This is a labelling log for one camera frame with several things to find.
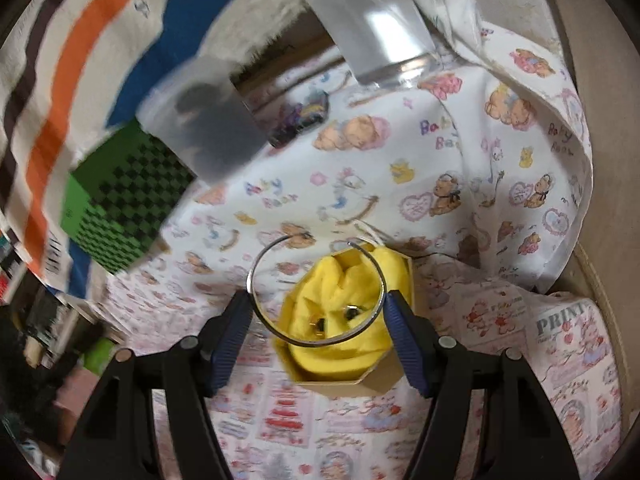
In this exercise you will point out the green black checkered box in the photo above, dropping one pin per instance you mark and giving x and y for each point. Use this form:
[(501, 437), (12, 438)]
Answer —
[(120, 194)]

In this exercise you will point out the striped Paris blanket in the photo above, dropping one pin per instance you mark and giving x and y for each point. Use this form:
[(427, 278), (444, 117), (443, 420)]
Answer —
[(70, 69)]

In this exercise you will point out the yellow cloth in box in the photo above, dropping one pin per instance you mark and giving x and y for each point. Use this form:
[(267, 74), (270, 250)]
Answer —
[(340, 289)]

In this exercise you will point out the baby bear print sheet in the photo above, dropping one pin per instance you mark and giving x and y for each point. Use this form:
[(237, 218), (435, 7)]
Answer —
[(486, 160)]

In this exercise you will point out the clear spray bottle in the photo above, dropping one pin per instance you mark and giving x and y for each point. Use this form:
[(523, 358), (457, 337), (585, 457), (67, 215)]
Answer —
[(384, 42)]

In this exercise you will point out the pink strawberry print cloth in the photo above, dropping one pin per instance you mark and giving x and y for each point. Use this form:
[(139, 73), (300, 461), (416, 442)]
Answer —
[(528, 386)]

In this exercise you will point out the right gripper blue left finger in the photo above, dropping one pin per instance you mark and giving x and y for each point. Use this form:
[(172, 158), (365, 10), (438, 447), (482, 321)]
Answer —
[(222, 340)]

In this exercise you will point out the yellow octagonal jewelry box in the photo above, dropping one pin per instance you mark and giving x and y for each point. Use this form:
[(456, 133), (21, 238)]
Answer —
[(370, 379)]

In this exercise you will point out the translucent plastic cup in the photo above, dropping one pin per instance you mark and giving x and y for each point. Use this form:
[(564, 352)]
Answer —
[(198, 113)]

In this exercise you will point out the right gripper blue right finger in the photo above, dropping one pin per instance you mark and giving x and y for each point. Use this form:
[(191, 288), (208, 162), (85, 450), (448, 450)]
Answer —
[(415, 341)]

